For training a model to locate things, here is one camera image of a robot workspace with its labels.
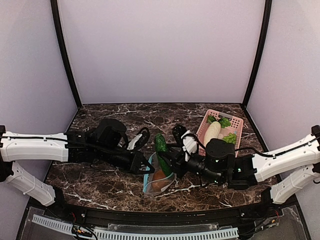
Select green cucumber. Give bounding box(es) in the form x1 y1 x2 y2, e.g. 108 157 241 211
154 133 174 177

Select clear zip top bag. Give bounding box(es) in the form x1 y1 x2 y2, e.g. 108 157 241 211
143 153 177 197

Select brown fried food piece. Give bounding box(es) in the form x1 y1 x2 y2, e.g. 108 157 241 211
151 169 170 192

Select pink plastic basket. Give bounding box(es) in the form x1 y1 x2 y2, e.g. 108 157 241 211
196 109 244 149

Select green grape bunch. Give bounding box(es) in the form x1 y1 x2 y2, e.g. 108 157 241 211
222 133 237 145

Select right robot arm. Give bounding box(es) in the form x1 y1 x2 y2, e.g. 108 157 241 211
158 125 320 205

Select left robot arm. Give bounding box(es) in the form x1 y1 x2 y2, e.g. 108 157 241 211
0 118 155 208

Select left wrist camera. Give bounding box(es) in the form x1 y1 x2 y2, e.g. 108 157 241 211
127 127 150 152

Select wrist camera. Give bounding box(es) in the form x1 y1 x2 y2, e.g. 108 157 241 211
172 124 191 146
127 127 150 152

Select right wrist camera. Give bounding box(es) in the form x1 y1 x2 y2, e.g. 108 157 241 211
172 124 191 146

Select black front table rail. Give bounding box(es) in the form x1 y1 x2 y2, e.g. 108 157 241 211
48 203 274 227

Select white slotted cable duct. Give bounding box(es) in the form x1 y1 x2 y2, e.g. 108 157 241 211
31 214 240 240

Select left black frame post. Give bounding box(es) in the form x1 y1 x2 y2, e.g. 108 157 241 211
50 0 82 109

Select black frame post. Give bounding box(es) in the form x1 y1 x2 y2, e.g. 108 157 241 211
242 0 273 111
50 0 82 109

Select right black frame post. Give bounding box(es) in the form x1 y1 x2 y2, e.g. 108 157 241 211
242 0 273 111

